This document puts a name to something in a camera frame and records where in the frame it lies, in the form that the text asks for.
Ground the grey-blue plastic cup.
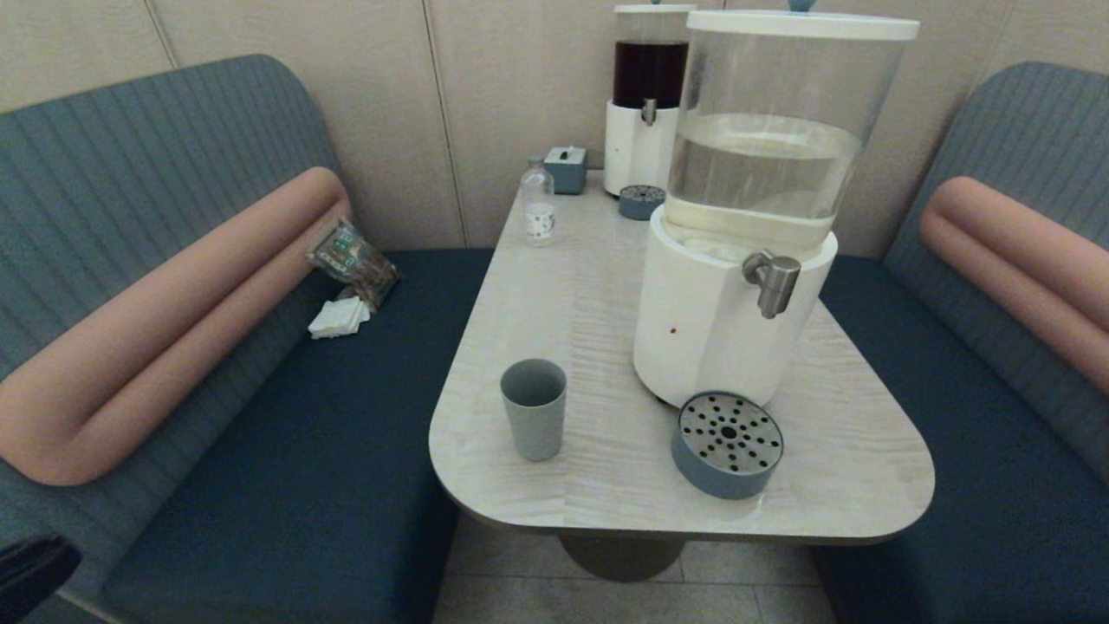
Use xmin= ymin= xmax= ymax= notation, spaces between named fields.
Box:
xmin=500 ymin=359 xmax=567 ymax=463

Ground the small clear plastic bottle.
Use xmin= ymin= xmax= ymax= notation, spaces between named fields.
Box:
xmin=521 ymin=157 xmax=555 ymax=248

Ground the blue perforated drip tray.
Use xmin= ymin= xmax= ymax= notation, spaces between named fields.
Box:
xmin=671 ymin=391 xmax=785 ymax=501
xmin=618 ymin=185 xmax=667 ymax=221

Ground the clear water dispenser white base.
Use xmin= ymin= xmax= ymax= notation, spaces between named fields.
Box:
xmin=632 ymin=0 xmax=921 ymax=410

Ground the grey-blue tissue box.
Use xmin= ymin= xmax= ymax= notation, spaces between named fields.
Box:
xmin=543 ymin=146 xmax=588 ymax=195

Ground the dark drink dispenser white base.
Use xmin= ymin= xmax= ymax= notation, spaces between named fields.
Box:
xmin=603 ymin=0 xmax=698 ymax=198

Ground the white paper napkins stack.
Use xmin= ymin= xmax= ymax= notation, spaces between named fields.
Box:
xmin=308 ymin=296 xmax=372 ymax=340

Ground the blue upholstered booth sofa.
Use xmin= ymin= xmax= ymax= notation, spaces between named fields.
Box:
xmin=810 ymin=61 xmax=1109 ymax=624
xmin=0 ymin=54 xmax=495 ymax=624

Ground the pink cylindrical backrest bolster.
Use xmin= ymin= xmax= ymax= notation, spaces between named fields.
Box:
xmin=919 ymin=177 xmax=1109 ymax=395
xmin=0 ymin=166 xmax=353 ymax=486

